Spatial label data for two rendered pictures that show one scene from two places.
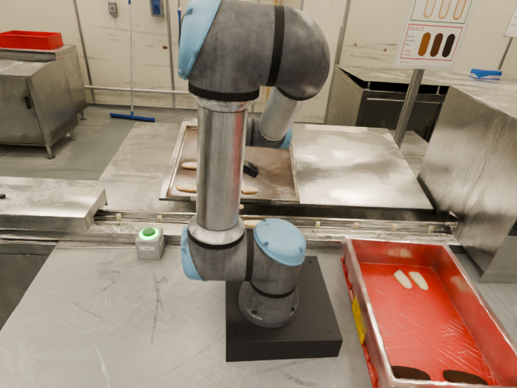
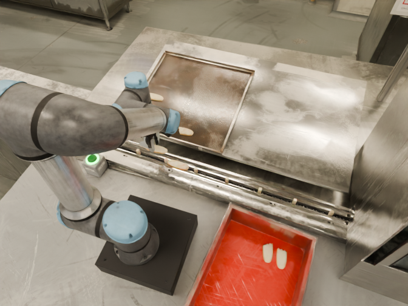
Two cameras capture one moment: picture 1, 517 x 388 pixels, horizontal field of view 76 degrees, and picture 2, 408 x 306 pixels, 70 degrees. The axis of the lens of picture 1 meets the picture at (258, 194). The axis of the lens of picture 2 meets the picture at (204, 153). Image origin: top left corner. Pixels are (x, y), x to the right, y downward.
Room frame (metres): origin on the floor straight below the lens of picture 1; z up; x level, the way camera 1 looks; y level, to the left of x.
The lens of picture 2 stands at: (0.33, -0.42, 1.89)
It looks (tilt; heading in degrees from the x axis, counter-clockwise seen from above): 52 degrees down; 26
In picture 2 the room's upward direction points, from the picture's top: 1 degrees counter-clockwise
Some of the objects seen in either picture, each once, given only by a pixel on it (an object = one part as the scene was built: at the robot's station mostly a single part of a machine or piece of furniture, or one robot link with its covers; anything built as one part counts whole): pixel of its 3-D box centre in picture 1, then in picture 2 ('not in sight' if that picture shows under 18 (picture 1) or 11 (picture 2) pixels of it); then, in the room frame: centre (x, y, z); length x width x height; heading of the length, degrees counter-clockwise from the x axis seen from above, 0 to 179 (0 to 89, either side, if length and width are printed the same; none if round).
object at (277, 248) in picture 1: (274, 253); (125, 224); (0.56, -0.05, 1.06); 0.13 x 0.12 x 0.14; 97
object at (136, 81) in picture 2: not in sight; (137, 90); (0.94, 0.12, 1.24); 0.09 x 0.08 x 0.11; 7
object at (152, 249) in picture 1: (151, 246); (96, 166); (0.80, 0.33, 0.84); 0.08 x 0.08 x 0.11; 3
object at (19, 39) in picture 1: (31, 39); not in sight; (3.85, 2.58, 0.94); 0.51 x 0.36 x 0.13; 97
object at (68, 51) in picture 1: (44, 86); not in sight; (3.85, 2.58, 0.44); 0.70 x 0.55 x 0.87; 93
